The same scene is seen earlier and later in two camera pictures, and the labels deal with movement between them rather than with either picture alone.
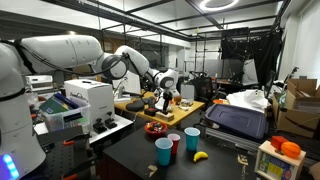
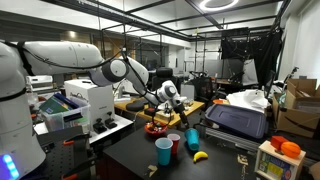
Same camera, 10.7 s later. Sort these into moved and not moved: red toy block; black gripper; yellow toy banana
Moved: black gripper
Not moved: yellow toy banana; red toy block
